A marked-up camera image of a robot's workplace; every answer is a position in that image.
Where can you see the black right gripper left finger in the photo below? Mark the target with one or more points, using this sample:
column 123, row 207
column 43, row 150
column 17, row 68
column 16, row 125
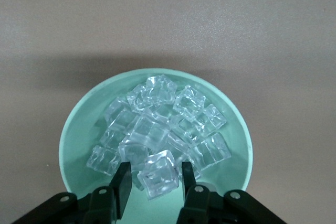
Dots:
column 123, row 190

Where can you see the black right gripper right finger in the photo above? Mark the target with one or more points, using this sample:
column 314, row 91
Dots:
column 190, row 195

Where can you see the clear ice cube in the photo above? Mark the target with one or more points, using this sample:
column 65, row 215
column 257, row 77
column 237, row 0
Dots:
column 131, row 153
column 213, row 117
column 160, row 175
column 118, row 111
column 111, row 137
column 102, row 159
column 149, row 129
column 136, row 99
column 210, row 151
column 189, row 102
column 183, row 127
column 161, row 90
column 178, row 145

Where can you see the mint green bowl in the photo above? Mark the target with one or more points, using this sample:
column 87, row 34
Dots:
column 78, row 134

